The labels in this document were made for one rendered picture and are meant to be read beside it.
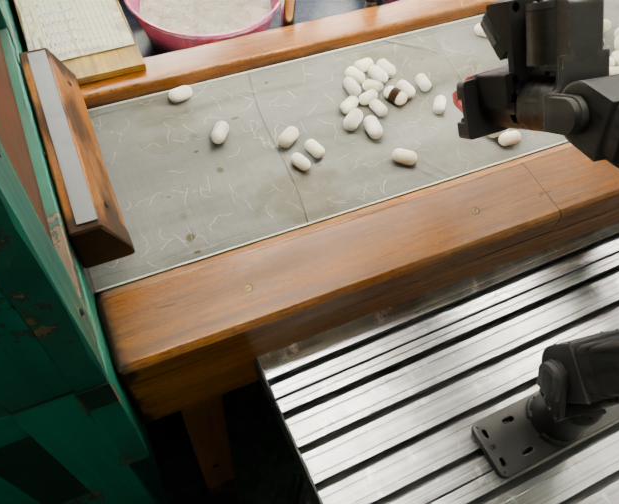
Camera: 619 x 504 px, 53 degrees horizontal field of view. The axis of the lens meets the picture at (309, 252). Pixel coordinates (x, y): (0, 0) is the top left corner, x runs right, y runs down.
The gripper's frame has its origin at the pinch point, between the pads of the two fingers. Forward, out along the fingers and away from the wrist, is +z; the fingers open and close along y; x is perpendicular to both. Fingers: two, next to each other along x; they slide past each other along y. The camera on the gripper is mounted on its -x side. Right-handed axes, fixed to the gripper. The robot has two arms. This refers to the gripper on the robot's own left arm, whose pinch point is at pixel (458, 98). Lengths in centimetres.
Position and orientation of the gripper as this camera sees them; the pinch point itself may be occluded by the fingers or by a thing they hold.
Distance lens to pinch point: 82.3
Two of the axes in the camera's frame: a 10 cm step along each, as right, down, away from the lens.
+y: -9.1, 3.0, -2.7
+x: 2.1, 9.2, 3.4
